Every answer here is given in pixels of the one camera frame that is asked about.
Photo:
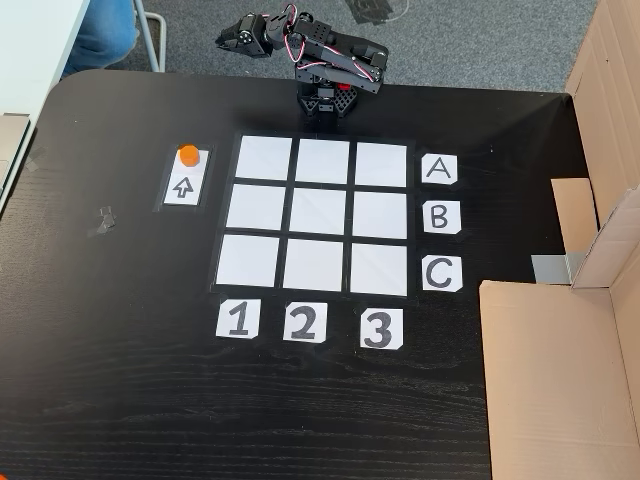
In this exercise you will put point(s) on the round orange token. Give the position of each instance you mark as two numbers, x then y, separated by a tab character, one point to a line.
189	155

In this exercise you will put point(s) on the white nine-square grid sheet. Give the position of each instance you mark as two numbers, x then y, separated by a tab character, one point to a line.
260	210

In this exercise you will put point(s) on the red black table clamp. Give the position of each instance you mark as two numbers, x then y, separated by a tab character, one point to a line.
343	86

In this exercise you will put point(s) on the black tape patch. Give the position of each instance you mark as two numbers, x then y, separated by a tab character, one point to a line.
370	10

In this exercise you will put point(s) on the person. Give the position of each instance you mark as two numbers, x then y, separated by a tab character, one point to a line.
100	35

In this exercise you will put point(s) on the paper sheet with arrow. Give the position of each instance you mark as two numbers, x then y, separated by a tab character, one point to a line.
184	189

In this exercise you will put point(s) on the white desk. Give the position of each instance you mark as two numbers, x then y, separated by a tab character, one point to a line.
30	40

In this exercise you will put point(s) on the crumpled clear tape piece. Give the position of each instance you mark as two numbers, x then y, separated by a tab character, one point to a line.
103	221

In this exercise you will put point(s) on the flat clear tape piece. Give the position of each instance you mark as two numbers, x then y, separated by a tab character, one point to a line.
36	161

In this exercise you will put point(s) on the paper sheet letter A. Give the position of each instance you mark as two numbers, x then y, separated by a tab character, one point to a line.
440	169

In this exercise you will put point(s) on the paper sheet letter B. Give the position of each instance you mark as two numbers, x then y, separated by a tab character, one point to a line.
441	217

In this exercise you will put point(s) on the paper sheet number 1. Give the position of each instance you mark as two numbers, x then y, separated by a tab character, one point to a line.
238	319

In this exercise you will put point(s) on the paper sheet number 2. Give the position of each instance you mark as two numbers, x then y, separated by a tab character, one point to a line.
305	322

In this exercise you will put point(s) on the paper sheet letter C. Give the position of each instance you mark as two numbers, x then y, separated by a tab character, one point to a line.
441	273

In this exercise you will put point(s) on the paper sheet number 3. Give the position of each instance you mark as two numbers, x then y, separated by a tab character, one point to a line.
381	328

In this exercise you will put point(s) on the brown cardboard box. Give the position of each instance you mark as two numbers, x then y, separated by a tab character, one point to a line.
550	375

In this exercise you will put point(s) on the grey metal frame leg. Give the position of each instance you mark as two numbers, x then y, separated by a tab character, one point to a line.
155	35

